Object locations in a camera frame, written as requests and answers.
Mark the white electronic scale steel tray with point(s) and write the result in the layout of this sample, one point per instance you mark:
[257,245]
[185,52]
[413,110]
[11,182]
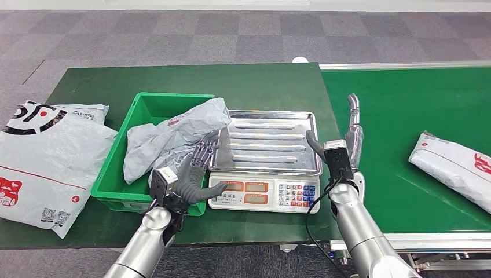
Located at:
[268,146]

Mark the green conveyor belt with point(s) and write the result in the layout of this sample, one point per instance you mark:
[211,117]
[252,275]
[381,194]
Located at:
[402,107]

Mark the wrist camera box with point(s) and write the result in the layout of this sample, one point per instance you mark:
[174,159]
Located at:
[337,161]
[163,183]

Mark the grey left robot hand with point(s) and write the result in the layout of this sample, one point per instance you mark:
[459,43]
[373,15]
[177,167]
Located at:
[191,178]

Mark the large white mailer red print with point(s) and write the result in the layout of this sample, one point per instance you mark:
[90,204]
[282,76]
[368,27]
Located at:
[46,172]

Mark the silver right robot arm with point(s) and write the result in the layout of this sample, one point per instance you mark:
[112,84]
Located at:
[360,230]

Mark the white bracket under table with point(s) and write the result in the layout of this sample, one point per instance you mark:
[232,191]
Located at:
[288,248]

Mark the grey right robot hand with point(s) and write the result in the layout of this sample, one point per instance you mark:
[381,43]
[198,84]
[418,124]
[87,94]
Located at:
[354,142]

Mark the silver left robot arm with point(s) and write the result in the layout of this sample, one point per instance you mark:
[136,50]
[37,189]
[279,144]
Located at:
[147,241]

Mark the long grey parcel red print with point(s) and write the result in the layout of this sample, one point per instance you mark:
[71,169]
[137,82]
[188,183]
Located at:
[172,130]

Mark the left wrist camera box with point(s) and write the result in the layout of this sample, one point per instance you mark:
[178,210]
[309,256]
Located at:
[163,183]

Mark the green plastic crate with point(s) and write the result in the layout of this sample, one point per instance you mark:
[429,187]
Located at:
[111,184]

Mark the plump white parcel red print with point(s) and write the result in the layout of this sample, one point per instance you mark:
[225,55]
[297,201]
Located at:
[449,165]

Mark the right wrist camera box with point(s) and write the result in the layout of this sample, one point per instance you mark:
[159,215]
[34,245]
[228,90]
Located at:
[337,161]

